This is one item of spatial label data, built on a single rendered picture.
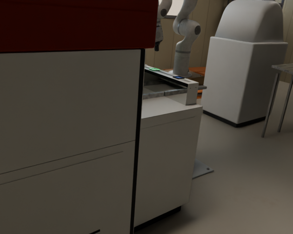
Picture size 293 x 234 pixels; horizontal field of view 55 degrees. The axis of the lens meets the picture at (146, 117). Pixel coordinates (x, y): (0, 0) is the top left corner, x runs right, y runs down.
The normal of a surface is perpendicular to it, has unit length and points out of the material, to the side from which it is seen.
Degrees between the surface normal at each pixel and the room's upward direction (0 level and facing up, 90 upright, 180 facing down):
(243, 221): 0
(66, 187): 90
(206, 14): 90
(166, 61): 90
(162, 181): 90
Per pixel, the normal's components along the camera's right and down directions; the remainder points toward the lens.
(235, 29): -0.78, -0.01
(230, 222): 0.07, -0.93
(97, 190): 0.59, 0.33
